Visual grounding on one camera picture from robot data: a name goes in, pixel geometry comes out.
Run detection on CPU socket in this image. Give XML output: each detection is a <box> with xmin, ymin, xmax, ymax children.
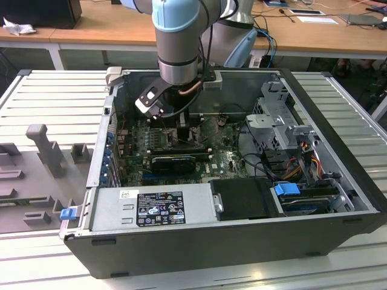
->
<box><xmin>163</xmin><ymin>127</ymin><xmax>205</xmax><ymax>148</ymax></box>

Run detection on black RAM stick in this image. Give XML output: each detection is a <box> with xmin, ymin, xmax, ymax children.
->
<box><xmin>149</xmin><ymin>144</ymin><xmax>210</xmax><ymax>161</ymax></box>

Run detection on black graphics card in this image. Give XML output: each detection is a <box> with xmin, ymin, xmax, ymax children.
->
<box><xmin>151</xmin><ymin>155</ymin><xmax>197</xmax><ymax>175</ymax></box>

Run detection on grey case latch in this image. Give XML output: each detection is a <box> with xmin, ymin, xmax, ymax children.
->
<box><xmin>105</xmin><ymin>66</ymin><xmax>123</xmax><ymax>88</ymax></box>

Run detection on green motherboard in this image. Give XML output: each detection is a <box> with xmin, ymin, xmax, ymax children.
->
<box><xmin>120</xmin><ymin>116</ymin><xmax>253</xmax><ymax>187</ymax></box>

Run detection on pale blue teach pendant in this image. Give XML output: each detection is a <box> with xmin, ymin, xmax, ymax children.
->
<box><xmin>223</xmin><ymin>28</ymin><xmax>259</xmax><ymax>68</ymax></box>

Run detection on grey metal disk bay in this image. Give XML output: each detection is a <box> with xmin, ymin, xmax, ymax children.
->
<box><xmin>244</xmin><ymin>80</ymin><xmax>323</xmax><ymax>153</ymax></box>

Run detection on black plastic shroud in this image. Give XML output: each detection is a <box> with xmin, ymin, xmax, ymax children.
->
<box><xmin>209</xmin><ymin>177</ymin><xmax>281</xmax><ymax>221</ymax></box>

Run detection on grey power supply unit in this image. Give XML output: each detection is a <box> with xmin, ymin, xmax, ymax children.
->
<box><xmin>89</xmin><ymin>183</ymin><xmax>218</xmax><ymax>232</ymax></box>

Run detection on hard disk in blue carrier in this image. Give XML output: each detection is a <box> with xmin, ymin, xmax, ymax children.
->
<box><xmin>273</xmin><ymin>181</ymin><xmax>333</xmax><ymax>217</ymax></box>

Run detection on black open PC case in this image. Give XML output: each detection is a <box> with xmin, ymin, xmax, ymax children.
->
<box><xmin>59</xmin><ymin>66</ymin><xmax>383</xmax><ymax>280</ymax></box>

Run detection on white paper sheet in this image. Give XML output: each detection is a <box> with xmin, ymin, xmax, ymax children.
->
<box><xmin>296</xmin><ymin>14</ymin><xmax>339</xmax><ymax>25</ymax></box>

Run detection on grey parts rack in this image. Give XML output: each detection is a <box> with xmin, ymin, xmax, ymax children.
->
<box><xmin>0</xmin><ymin>123</ymin><xmax>93</xmax><ymax>235</ymax></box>

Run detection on black box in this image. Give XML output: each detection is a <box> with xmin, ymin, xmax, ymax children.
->
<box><xmin>0</xmin><ymin>0</ymin><xmax>82</xmax><ymax>30</ymax></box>

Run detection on seated person's legs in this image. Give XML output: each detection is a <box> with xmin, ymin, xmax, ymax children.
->
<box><xmin>337</xmin><ymin>59</ymin><xmax>376</xmax><ymax>80</ymax></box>

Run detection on crumpled white paper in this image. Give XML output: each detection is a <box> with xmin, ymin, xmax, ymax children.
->
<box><xmin>2</xmin><ymin>16</ymin><xmax>37</xmax><ymax>36</ymax></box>

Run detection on dark grey pad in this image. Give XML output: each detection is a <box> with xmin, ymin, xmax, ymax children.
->
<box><xmin>338</xmin><ymin>13</ymin><xmax>382</xmax><ymax>27</ymax></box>

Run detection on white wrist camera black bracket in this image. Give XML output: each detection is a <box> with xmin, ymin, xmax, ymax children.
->
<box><xmin>134</xmin><ymin>79</ymin><xmax>171</xmax><ymax>121</ymax></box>

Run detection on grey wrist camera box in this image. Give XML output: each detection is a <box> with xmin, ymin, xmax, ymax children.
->
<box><xmin>202</xmin><ymin>71</ymin><xmax>224</xmax><ymax>91</ymax></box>

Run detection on blue cable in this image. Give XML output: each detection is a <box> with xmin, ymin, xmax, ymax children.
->
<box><xmin>256</xmin><ymin>28</ymin><xmax>276</xmax><ymax>68</ymax></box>

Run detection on yellow red black wire bundle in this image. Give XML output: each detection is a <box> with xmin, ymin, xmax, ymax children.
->
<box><xmin>284</xmin><ymin>144</ymin><xmax>322</xmax><ymax>179</ymax></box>

